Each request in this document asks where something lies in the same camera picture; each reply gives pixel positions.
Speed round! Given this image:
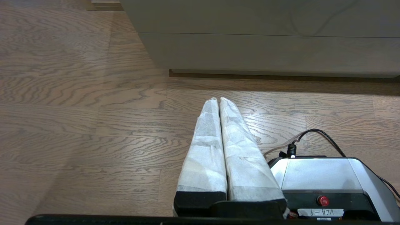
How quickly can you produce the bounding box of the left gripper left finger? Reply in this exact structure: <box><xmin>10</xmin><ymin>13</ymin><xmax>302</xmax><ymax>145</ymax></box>
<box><xmin>173</xmin><ymin>97</ymin><xmax>228</xmax><ymax>218</ymax></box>

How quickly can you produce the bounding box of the brown wooden baseboard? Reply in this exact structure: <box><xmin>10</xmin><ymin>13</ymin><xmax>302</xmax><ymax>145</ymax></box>
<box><xmin>86</xmin><ymin>0</ymin><xmax>125</xmax><ymax>12</ymax></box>

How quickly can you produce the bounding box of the white paper label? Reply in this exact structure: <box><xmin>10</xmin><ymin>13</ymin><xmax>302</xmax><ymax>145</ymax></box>
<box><xmin>297</xmin><ymin>208</ymin><xmax>344</xmax><ymax>218</ymax></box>

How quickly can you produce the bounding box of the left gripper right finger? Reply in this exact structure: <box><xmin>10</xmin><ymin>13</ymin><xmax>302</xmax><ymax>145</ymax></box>
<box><xmin>220</xmin><ymin>97</ymin><xmax>288</xmax><ymax>219</ymax></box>

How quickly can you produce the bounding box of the black base cable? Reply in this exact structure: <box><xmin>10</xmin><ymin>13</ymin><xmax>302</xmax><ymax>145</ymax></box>
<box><xmin>279</xmin><ymin>129</ymin><xmax>400</xmax><ymax>200</ymax></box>

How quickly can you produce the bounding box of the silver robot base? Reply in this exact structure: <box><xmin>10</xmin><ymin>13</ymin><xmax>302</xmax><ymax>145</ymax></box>
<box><xmin>268</xmin><ymin>156</ymin><xmax>400</xmax><ymax>222</ymax></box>

